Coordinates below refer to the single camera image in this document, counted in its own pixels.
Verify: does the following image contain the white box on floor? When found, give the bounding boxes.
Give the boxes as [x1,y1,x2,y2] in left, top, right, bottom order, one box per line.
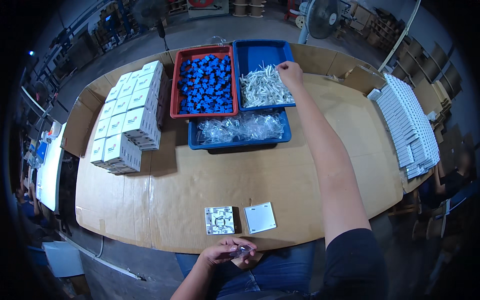
[42,241,85,278]

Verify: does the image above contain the red plastic tray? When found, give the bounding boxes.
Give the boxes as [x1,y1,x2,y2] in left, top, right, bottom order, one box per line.
[170,45,239,119]

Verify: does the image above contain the pile of blue connector blocks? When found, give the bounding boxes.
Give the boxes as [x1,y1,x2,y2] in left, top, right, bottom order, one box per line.
[177,54,234,115]

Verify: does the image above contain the blue tray with white parts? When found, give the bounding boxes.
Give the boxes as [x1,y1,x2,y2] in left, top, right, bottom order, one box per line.
[232,39,297,112]

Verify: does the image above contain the heap of clear plastic bags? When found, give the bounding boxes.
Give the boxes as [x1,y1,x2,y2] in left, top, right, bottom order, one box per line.
[196,111,286,145]

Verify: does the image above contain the pile of white plastic parts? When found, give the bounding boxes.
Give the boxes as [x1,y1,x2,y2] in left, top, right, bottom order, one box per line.
[239,62,296,109]

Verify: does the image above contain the brown cardboard table cover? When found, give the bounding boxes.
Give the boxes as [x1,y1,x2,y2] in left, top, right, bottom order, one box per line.
[61,42,435,254]

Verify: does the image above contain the person's body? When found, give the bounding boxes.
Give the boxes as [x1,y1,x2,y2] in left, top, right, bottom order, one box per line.
[221,227,389,300]

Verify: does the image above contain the row of cable spools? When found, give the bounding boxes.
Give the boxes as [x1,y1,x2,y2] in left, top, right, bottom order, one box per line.
[232,0,265,18]

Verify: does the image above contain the stack of white printed cartons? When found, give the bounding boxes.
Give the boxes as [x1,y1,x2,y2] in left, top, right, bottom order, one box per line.
[89,60,164,176]

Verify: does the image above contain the white pipe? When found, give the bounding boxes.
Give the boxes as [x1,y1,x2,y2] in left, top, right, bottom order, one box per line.
[377,0,422,73]

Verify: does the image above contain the rows of flat white boxes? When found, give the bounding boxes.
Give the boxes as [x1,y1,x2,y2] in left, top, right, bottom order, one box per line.
[367,73,440,180]

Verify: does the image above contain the blue metal rack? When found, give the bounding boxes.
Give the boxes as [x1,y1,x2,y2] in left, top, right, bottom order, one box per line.
[35,0,132,81]

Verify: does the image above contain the white floor cable duct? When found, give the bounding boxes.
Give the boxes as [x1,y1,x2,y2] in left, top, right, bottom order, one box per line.
[55,229,147,282]

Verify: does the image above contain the white wall socket base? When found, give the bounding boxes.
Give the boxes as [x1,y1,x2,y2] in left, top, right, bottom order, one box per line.
[204,206,236,236]

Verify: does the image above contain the white side table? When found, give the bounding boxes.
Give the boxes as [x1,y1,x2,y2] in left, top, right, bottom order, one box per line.
[34,121,67,212]

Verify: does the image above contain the black standing fan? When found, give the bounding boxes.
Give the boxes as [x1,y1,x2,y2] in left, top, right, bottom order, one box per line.
[131,0,170,51]

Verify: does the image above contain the person's right hand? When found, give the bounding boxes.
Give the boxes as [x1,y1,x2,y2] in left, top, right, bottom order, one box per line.
[275,61,304,90]

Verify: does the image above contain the white standing fan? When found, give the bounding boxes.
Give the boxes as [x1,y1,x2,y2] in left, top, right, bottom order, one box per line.
[297,0,343,45]

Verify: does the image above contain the blue tray with clear bags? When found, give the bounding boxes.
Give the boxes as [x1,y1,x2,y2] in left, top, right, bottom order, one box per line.
[188,109,292,151]

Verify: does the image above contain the white square socket cover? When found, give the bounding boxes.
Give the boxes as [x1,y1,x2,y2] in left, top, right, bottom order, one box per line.
[243,202,277,235]

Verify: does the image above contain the person's left hand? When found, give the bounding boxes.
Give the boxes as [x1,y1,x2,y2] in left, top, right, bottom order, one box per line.
[198,236,260,270]

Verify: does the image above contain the person's legs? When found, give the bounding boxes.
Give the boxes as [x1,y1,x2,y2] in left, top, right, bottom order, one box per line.
[175,240,328,300]

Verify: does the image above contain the small clear plastic bag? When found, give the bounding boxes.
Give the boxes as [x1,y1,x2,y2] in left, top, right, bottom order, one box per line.
[229,244,256,260]

